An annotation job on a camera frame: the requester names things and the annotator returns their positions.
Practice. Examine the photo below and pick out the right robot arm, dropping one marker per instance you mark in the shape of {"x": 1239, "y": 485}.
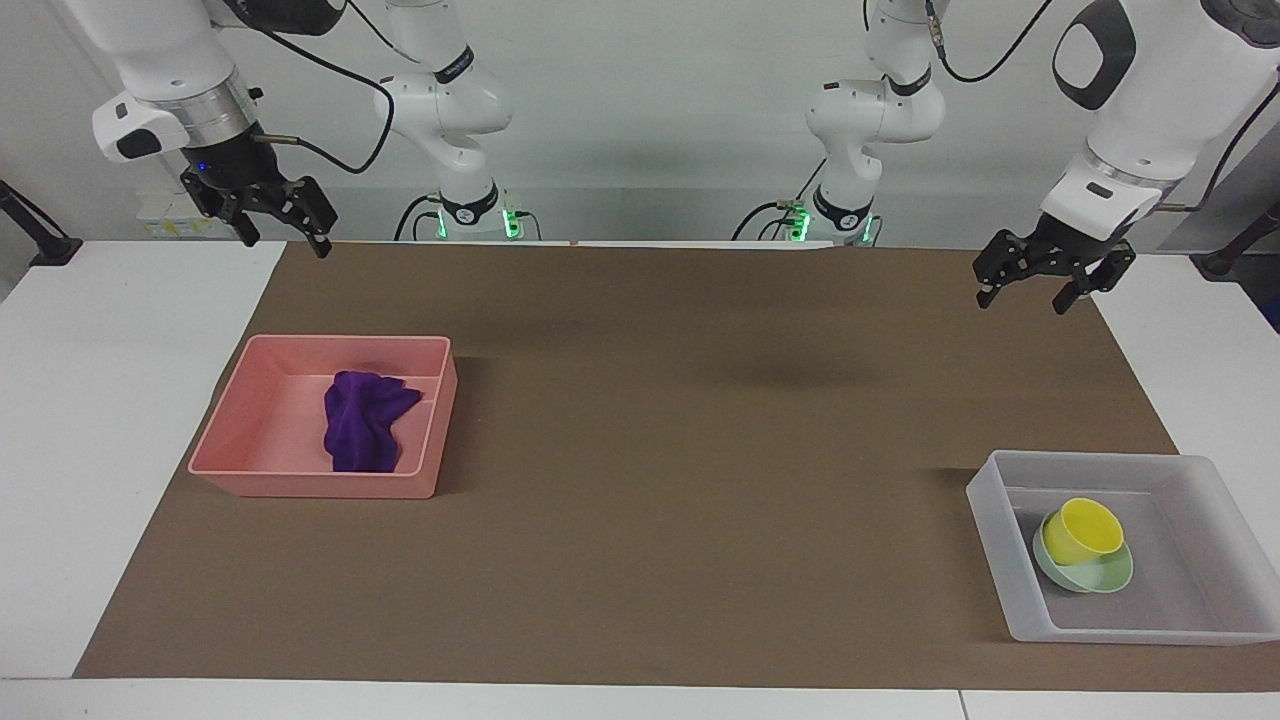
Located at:
{"x": 450, "y": 100}

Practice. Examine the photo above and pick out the yellow cup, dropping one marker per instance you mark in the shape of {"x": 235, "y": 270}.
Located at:
{"x": 1085, "y": 530}

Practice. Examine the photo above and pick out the light green bowl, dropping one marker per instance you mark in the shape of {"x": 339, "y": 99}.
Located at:
{"x": 1095, "y": 575}

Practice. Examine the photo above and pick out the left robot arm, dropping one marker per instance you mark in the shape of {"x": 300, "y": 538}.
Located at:
{"x": 1160, "y": 90}

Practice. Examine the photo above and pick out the pink plastic tray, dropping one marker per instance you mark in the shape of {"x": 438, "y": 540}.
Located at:
{"x": 270, "y": 440}

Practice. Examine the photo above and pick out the translucent white plastic tray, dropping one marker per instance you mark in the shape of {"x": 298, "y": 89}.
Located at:
{"x": 1190, "y": 590}

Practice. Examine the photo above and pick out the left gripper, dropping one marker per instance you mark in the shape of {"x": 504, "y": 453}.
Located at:
{"x": 1078, "y": 245}

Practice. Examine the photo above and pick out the purple cloth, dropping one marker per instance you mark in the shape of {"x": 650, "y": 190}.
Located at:
{"x": 362, "y": 425}

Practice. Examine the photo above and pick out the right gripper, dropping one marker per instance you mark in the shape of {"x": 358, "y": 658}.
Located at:
{"x": 232, "y": 160}

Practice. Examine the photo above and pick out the black stand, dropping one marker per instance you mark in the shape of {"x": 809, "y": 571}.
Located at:
{"x": 35, "y": 232}
{"x": 1232, "y": 252}

